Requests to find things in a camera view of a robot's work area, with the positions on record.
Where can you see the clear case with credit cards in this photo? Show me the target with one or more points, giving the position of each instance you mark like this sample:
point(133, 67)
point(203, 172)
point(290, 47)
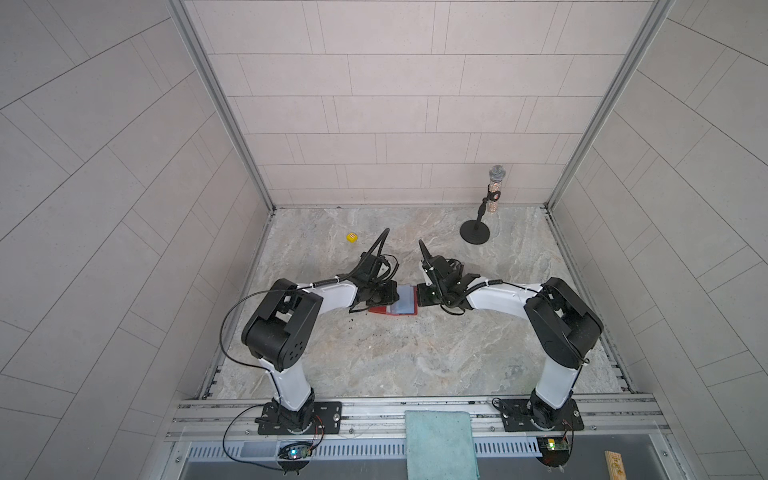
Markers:
point(407, 294)

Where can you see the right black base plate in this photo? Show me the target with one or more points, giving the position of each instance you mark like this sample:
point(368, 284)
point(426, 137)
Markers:
point(533, 414)

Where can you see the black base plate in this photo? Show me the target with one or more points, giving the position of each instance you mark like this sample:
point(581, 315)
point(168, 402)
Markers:
point(533, 414)
point(315, 416)

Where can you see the right green circuit board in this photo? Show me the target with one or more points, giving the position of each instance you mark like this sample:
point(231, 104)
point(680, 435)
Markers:
point(555, 452)

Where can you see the left green circuit board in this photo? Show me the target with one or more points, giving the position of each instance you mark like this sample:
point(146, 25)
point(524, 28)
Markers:
point(296, 451)

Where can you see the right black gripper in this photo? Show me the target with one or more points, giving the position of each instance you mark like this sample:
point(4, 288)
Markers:
point(421, 295)

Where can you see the black microphone stand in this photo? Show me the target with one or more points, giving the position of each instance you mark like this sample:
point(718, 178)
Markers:
point(476, 232)

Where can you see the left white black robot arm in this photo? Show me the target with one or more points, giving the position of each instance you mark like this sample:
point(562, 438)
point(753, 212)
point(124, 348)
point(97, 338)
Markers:
point(278, 332)

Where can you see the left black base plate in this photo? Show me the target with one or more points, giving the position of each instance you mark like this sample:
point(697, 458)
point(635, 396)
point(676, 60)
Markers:
point(315, 416)

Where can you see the red leather card holder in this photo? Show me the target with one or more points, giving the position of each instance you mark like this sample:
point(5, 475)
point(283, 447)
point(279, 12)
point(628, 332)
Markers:
point(384, 310)

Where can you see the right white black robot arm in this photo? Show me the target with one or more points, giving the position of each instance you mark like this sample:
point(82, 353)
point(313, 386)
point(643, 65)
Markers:
point(566, 327)

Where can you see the teal folded cloth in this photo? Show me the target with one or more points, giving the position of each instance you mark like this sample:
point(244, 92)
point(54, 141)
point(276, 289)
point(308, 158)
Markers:
point(440, 445)

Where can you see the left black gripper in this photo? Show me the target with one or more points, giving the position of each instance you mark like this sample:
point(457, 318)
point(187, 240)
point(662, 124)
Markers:
point(390, 288)

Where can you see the wooden block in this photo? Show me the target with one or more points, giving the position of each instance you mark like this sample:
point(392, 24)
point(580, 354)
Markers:
point(615, 466)

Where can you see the green circuit board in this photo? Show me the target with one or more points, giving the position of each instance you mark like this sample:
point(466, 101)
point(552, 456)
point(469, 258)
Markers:
point(555, 452)
point(296, 451)

